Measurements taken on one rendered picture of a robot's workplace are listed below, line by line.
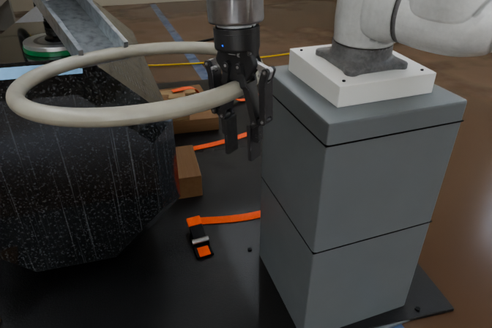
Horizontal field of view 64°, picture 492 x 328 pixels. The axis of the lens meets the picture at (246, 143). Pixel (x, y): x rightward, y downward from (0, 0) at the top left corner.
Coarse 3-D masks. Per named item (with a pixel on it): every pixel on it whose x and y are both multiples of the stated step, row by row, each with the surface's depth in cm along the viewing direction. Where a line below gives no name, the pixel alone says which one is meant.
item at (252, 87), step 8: (240, 64) 63; (240, 72) 63; (240, 80) 64; (256, 80) 66; (248, 88) 65; (256, 88) 66; (248, 96) 65; (256, 96) 66; (248, 104) 66; (256, 104) 66; (248, 112) 66; (256, 112) 66; (256, 120) 66
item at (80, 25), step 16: (32, 0) 112; (48, 0) 113; (64, 0) 114; (80, 0) 112; (48, 16) 102; (64, 16) 108; (80, 16) 109; (96, 16) 106; (64, 32) 94; (80, 32) 103; (96, 32) 105; (112, 32) 100; (80, 48) 90; (96, 48) 99; (96, 64) 95
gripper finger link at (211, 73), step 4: (208, 60) 68; (204, 64) 68; (208, 64) 68; (208, 68) 68; (208, 72) 68; (212, 72) 68; (216, 72) 69; (220, 72) 70; (208, 76) 69; (212, 76) 68; (216, 76) 69; (220, 76) 70; (208, 80) 69; (212, 80) 68; (216, 80) 69; (220, 80) 70; (212, 84) 69; (216, 84) 69; (220, 84) 70; (212, 88) 69; (212, 108) 71; (216, 108) 71; (212, 112) 72; (216, 112) 71
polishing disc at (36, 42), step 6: (36, 36) 129; (42, 36) 129; (24, 42) 122; (30, 42) 122; (36, 42) 122; (42, 42) 122; (48, 42) 122; (54, 42) 122; (60, 42) 122; (30, 48) 118; (36, 48) 118; (42, 48) 117; (48, 48) 117; (54, 48) 118; (60, 48) 118; (66, 48) 119
